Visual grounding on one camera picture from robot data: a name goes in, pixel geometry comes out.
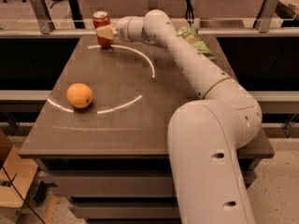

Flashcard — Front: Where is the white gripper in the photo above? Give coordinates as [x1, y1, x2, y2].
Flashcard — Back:
[95, 17, 132, 42]

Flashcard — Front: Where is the red coke can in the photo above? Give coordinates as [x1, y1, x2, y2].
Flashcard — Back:
[93, 11, 114, 48]

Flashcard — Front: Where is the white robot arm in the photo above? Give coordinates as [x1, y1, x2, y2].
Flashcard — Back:
[96, 9, 262, 224]

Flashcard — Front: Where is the orange fruit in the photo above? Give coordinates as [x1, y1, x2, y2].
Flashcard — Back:
[66, 83, 93, 108]

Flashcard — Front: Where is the green chip bag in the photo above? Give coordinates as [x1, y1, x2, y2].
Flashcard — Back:
[178, 27, 213, 57]

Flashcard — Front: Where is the grey drawer cabinet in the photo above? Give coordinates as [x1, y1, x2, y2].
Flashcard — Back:
[18, 35, 276, 224]

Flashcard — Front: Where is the wooden box at left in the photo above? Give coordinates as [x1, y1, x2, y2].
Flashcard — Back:
[0, 131, 37, 224]

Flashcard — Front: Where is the middle metal rail bracket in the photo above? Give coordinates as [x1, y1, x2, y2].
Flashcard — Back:
[148, 0, 158, 10]

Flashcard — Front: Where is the metal rail bracket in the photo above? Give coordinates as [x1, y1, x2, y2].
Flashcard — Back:
[29, 0, 52, 35]
[257, 0, 279, 33]
[148, 0, 158, 10]

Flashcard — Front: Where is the left metal rail bracket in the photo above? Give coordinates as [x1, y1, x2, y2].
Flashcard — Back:
[29, 0, 52, 35]

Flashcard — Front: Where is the black hanging cable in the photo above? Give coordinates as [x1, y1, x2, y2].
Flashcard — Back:
[182, 0, 195, 27]

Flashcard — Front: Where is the right metal rail bracket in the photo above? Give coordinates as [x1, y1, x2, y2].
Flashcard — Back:
[257, 0, 279, 33]

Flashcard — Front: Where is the black floor cable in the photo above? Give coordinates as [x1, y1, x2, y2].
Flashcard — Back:
[0, 161, 47, 224]

